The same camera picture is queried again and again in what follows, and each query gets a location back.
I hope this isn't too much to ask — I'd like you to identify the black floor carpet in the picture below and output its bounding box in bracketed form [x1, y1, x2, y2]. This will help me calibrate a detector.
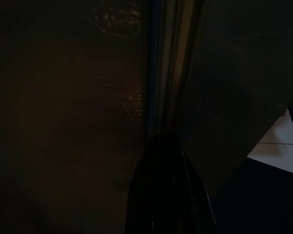
[214, 157, 293, 234]

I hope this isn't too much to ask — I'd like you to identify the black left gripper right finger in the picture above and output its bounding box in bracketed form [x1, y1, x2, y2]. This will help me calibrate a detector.
[167, 133, 217, 234]

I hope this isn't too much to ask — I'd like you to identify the silver fridge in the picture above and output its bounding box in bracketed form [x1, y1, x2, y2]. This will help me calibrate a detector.
[0, 0, 203, 234]

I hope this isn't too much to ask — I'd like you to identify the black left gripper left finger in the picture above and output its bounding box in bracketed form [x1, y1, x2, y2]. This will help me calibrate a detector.
[125, 133, 174, 234]

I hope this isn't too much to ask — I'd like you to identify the silver fridge main door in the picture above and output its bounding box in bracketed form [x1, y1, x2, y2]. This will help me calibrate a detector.
[178, 0, 293, 195]

